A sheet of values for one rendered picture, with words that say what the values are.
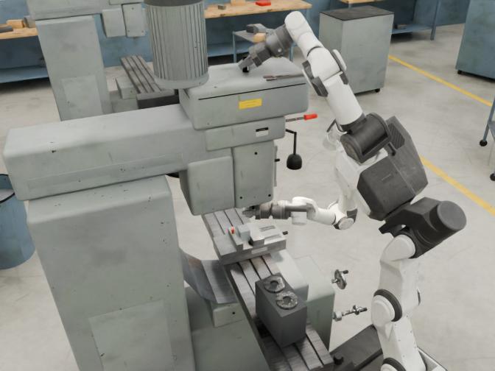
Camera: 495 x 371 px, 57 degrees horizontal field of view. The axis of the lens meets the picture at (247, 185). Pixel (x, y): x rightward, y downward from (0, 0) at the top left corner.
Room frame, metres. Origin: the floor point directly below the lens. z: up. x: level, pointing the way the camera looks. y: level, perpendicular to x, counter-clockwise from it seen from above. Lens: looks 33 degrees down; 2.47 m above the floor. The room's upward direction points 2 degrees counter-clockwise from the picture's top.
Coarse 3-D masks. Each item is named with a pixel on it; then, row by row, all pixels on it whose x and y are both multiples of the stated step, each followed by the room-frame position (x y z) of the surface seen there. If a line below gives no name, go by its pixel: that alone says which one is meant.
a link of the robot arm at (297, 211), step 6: (282, 204) 1.69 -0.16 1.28; (288, 204) 1.67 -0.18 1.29; (294, 204) 1.67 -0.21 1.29; (300, 204) 1.69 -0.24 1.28; (282, 210) 1.67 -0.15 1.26; (288, 210) 1.65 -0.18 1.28; (294, 210) 1.65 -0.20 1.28; (300, 210) 1.64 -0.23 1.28; (282, 216) 1.66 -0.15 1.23; (288, 216) 1.67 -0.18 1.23; (294, 216) 1.66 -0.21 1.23; (300, 216) 1.65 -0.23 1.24; (294, 222) 1.64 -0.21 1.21; (300, 222) 1.63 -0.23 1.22
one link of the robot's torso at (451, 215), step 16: (416, 208) 1.31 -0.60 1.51; (432, 208) 1.28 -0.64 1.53; (448, 208) 1.25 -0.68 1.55; (384, 224) 1.38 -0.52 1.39; (400, 224) 1.32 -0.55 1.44; (416, 224) 1.27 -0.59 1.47; (432, 224) 1.23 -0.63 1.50; (448, 224) 1.20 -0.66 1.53; (464, 224) 1.21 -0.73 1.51; (432, 240) 1.23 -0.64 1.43
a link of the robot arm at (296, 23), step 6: (294, 12) 1.73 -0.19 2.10; (288, 18) 1.72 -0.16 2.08; (294, 18) 1.69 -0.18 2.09; (300, 18) 1.67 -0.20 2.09; (288, 24) 1.68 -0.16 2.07; (294, 24) 1.66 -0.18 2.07; (300, 24) 1.64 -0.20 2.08; (306, 24) 1.64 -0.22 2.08; (294, 30) 1.64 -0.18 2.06; (300, 30) 1.63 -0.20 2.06; (306, 30) 1.63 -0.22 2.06; (294, 36) 1.64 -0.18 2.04; (300, 36) 1.63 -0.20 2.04
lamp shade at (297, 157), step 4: (288, 156) 1.80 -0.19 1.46; (292, 156) 1.79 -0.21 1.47; (296, 156) 1.78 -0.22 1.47; (300, 156) 1.79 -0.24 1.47; (288, 160) 1.78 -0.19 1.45; (292, 160) 1.77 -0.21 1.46; (296, 160) 1.77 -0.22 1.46; (300, 160) 1.78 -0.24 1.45; (288, 164) 1.78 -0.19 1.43; (292, 164) 1.77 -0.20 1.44; (296, 164) 1.77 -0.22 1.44; (300, 164) 1.77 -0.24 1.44; (288, 168) 1.78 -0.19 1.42; (292, 168) 1.77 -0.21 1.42; (296, 168) 1.76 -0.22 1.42; (300, 168) 1.77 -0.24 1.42
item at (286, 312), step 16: (256, 288) 1.38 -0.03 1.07; (272, 288) 1.34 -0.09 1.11; (288, 288) 1.35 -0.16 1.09; (256, 304) 1.38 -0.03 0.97; (272, 304) 1.27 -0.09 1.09; (288, 304) 1.25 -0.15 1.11; (304, 304) 1.26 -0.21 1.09; (272, 320) 1.26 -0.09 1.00; (288, 320) 1.21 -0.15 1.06; (304, 320) 1.25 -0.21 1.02; (288, 336) 1.22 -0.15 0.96; (304, 336) 1.25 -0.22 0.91
